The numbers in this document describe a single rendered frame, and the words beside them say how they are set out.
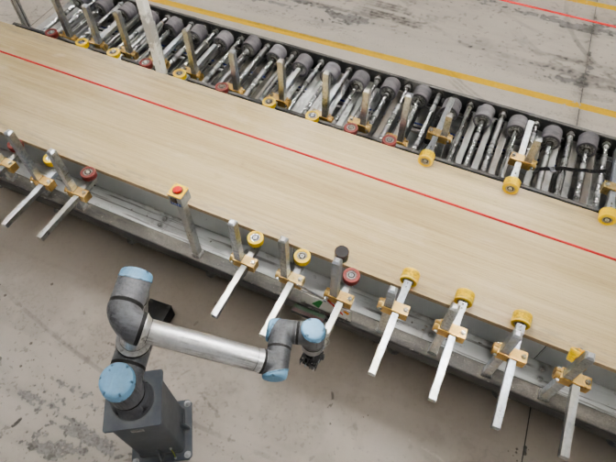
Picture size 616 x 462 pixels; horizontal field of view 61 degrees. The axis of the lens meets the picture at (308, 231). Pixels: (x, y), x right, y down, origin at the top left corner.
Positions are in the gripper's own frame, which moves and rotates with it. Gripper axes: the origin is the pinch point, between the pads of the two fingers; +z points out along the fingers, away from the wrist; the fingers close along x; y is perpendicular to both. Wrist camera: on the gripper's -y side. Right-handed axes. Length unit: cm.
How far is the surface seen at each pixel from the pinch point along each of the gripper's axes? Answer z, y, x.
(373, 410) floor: 82, -18, 30
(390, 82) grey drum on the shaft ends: -6, -182, -31
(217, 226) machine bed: 13, -52, -81
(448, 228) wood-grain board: -9, -86, 33
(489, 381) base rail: 12, -29, 73
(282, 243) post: -33, -29, -29
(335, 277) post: -22.4, -29.6, -4.1
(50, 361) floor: 84, 36, -154
